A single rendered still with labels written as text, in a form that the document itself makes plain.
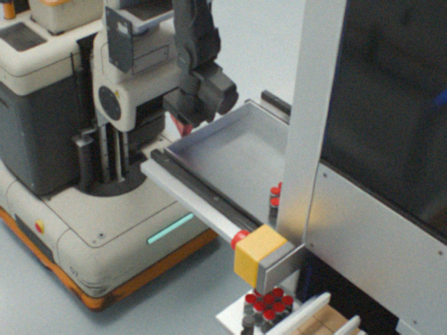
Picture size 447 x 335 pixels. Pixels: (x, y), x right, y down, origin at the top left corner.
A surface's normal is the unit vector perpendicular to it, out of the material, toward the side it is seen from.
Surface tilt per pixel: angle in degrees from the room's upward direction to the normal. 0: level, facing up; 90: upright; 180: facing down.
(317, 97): 90
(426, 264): 90
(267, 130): 0
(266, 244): 0
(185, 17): 82
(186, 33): 92
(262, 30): 0
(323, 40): 90
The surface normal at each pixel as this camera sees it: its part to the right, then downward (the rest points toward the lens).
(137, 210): 0.04, -0.74
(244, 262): -0.73, 0.43
